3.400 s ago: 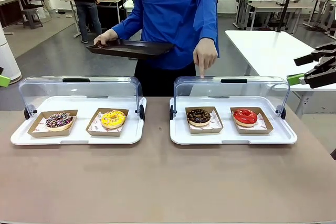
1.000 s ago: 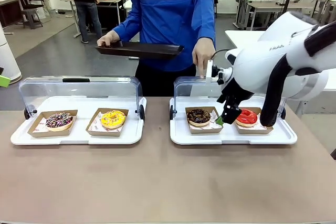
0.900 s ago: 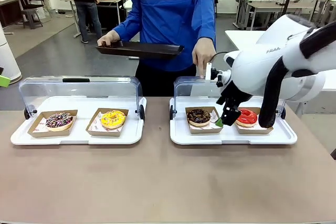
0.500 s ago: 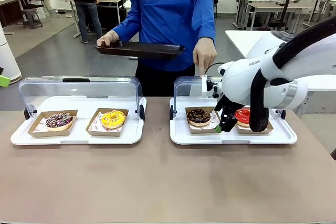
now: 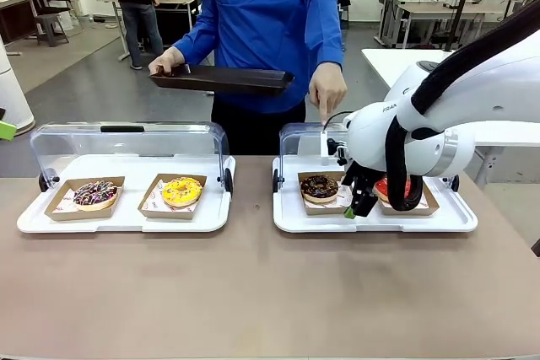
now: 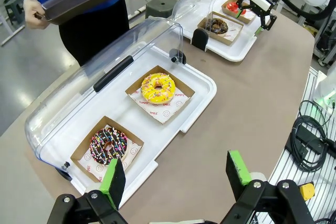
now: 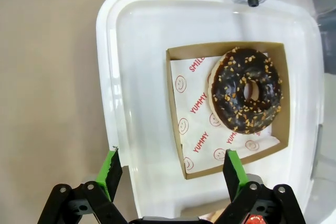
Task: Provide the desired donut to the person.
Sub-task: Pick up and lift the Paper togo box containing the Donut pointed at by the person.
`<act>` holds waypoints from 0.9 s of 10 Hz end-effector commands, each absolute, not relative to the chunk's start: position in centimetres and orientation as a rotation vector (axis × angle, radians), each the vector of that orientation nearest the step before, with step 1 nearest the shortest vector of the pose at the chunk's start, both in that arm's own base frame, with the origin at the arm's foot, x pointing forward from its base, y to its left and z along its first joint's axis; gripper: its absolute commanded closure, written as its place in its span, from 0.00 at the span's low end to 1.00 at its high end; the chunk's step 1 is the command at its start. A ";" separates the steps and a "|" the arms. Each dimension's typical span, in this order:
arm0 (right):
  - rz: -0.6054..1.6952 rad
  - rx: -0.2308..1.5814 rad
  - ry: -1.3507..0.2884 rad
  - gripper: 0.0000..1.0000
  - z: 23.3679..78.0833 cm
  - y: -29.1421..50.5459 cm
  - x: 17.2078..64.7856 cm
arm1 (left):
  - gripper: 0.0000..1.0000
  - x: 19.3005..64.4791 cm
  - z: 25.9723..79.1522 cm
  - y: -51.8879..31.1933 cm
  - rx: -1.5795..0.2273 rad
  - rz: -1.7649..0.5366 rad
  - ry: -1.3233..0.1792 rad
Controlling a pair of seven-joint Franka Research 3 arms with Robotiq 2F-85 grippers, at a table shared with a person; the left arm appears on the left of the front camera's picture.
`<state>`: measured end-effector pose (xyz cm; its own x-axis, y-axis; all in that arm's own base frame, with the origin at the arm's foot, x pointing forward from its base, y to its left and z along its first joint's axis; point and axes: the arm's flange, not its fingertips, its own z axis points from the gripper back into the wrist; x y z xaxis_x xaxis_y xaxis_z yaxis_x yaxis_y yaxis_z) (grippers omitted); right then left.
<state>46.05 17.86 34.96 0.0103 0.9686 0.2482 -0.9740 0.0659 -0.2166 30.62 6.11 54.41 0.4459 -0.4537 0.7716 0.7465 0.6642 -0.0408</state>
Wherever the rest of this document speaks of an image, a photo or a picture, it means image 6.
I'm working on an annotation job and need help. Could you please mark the cardboard tray of nut donut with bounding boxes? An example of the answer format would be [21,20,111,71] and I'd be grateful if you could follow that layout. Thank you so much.
[197,11,245,47]

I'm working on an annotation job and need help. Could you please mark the printed paper under yellow donut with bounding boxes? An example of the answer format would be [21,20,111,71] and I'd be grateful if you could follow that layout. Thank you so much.
[130,87,191,125]

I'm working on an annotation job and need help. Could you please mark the white display case base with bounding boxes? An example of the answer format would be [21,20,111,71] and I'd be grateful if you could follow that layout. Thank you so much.
[39,45,218,209]
[181,11,264,63]

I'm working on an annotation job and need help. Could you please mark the cardboard tray of sprinkle donut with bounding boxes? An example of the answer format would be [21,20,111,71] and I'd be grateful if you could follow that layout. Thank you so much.
[70,115,145,184]

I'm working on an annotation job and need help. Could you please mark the person in blue shirt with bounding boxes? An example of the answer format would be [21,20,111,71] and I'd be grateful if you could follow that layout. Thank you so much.
[20,0,131,66]

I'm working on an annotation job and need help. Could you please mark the cardboard tray of yellow donut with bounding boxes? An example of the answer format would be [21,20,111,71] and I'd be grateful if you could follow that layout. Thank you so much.
[124,65,196,125]

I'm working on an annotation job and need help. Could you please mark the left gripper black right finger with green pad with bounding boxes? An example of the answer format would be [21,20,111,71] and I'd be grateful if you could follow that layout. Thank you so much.
[220,150,316,224]

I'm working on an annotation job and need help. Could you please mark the red donut in tray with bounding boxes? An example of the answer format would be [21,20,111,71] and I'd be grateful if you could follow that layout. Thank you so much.
[220,0,257,25]

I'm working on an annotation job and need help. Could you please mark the chocolate donut with rainbow sprinkles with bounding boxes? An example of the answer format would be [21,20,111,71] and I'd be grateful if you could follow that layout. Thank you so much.
[89,127,129,166]

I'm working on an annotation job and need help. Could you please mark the red glazed donut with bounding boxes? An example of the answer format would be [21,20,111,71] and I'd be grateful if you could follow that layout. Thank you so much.
[226,1,248,16]

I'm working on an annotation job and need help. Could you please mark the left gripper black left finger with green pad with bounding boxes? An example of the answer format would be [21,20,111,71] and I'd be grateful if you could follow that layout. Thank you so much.
[47,157,130,224]

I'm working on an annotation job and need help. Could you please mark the person's right hand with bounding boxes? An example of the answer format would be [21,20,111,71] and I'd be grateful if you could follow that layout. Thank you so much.
[23,0,51,30]

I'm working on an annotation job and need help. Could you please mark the yellow block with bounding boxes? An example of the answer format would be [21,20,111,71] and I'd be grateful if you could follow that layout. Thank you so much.
[299,182,316,202]

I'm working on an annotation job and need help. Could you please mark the chocolate donut with nut bits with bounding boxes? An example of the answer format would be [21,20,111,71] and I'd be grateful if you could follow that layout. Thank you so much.
[204,17,229,36]

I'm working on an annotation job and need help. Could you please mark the black cable bundle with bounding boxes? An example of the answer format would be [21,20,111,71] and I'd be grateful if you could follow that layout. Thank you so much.
[290,100,336,173]

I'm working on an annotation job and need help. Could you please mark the dark grey plastic stool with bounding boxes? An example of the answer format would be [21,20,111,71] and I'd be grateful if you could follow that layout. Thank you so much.
[144,0,178,20]

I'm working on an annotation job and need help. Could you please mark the yellow glazed sprinkle donut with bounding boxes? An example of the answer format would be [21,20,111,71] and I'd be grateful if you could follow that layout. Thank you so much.
[140,72,176,105]

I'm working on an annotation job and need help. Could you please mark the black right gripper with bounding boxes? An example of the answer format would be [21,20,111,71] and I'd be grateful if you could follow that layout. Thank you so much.
[236,0,280,36]

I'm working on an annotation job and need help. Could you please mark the black power adapter box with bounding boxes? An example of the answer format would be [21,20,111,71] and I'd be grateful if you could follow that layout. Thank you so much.
[285,124,324,158]

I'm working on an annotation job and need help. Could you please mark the clear dome lid black handle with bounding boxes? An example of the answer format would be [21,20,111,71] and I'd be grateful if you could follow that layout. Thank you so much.
[170,0,254,45]
[24,17,187,168]

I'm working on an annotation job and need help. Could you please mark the printed paper under red donut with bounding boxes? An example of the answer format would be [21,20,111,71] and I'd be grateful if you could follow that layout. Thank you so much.
[243,8,256,22]

